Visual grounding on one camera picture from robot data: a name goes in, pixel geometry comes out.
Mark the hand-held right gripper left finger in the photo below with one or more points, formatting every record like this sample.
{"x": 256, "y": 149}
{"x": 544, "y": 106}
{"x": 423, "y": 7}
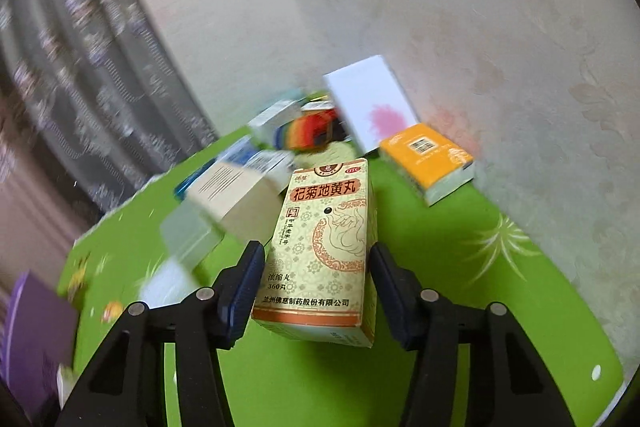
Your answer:
{"x": 245, "y": 289}

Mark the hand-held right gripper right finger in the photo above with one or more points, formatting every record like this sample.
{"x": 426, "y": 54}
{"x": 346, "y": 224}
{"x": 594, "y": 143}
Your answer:
{"x": 389, "y": 294}

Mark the yellow patterned medicine box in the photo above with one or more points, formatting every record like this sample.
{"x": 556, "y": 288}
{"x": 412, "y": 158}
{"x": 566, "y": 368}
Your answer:
{"x": 320, "y": 247}

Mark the orange tissue pack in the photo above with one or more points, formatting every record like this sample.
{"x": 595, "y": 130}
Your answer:
{"x": 425, "y": 157}

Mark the purple box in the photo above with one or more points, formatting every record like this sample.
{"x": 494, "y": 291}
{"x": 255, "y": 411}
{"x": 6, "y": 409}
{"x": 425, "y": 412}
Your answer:
{"x": 35, "y": 337}

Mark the desktop with green printed cloth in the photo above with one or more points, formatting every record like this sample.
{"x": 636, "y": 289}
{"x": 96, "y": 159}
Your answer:
{"x": 310, "y": 387}

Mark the pale translucent box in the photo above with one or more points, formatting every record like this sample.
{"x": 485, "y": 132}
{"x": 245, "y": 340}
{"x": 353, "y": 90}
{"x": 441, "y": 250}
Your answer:
{"x": 192, "y": 237}

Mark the beige cardboard box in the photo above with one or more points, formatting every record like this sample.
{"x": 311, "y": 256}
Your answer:
{"x": 235, "y": 197}

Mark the teal and white box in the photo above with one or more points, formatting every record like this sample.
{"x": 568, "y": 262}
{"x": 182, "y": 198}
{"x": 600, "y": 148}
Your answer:
{"x": 260, "y": 162}

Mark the white and blue medicine box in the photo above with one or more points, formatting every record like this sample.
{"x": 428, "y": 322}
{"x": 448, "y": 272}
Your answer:
{"x": 272, "y": 119}

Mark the rainbow striped object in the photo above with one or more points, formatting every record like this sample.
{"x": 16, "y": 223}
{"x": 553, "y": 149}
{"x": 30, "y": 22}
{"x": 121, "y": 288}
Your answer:
{"x": 310, "y": 129}

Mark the white pack with pink print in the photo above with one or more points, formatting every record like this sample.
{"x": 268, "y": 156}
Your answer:
{"x": 365, "y": 97}

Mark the pink curtain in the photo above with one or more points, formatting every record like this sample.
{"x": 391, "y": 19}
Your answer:
{"x": 30, "y": 217}

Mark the grey lace curtain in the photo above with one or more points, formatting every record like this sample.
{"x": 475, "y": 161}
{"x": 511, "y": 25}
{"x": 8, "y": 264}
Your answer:
{"x": 75, "y": 57}

